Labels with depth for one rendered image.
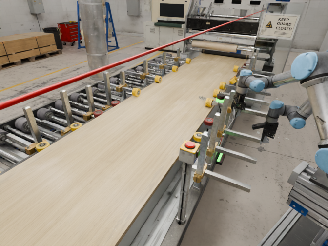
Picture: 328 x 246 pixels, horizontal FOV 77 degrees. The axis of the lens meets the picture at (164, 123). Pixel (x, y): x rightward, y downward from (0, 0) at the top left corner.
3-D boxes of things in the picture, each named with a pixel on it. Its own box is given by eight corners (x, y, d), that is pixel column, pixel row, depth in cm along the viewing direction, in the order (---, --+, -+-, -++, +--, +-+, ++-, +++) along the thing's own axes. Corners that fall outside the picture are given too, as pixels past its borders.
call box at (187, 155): (198, 157, 93) (200, 144, 89) (193, 167, 88) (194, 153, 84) (184, 152, 96) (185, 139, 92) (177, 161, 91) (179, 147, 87)
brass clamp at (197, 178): (207, 170, 136) (208, 165, 134) (200, 184, 126) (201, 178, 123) (198, 167, 139) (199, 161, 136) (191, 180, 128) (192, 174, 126)
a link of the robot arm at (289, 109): (301, 122, 135) (282, 120, 137) (296, 114, 144) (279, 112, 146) (305, 112, 130) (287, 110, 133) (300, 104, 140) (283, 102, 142)
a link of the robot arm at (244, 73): (245, 72, 131) (238, 69, 138) (241, 89, 137) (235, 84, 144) (256, 72, 133) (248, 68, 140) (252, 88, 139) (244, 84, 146)
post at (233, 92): (225, 136, 196) (235, 90, 171) (224, 138, 193) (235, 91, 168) (221, 135, 197) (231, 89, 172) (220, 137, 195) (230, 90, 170)
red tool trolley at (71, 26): (83, 43, 860) (79, 21, 818) (71, 47, 798) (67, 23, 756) (73, 42, 870) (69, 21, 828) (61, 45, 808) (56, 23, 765)
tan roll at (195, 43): (269, 56, 336) (271, 48, 330) (268, 57, 327) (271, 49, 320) (188, 45, 391) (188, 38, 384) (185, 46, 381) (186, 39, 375)
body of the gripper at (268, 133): (273, 139, 148) (278, 125, 142) (260, 136, 151) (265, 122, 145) (274, 134, 154) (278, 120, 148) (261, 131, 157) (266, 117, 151)
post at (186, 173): (186, 217, 116) (194, 157, 93) (183, 225, 112) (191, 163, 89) (179, 214, 118) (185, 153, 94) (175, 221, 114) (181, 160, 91)
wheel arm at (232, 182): (249, 190, 123) (251, 185, 121) (249, 194, 121) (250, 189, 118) (182, 165, 140) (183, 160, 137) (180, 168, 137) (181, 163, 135)
